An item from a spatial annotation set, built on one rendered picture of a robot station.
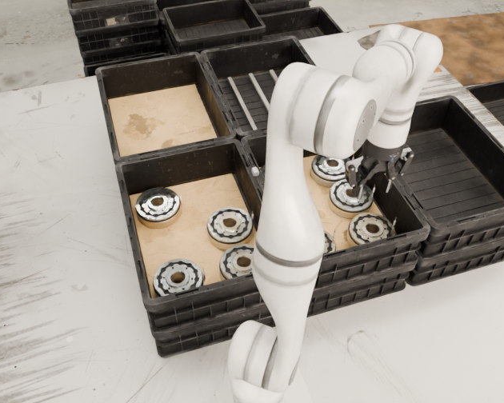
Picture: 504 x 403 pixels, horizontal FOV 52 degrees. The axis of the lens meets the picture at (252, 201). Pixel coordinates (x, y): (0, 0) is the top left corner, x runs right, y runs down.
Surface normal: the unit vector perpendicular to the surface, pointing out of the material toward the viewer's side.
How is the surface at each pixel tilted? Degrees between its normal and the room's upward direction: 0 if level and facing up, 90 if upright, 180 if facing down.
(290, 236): 56
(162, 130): 0
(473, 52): 0
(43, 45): 0
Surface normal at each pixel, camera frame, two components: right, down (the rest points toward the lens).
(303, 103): -0.40, -0.01
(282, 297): -0.08, 0.57
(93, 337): 0.01, -0.67
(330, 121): -0.47, 0.22
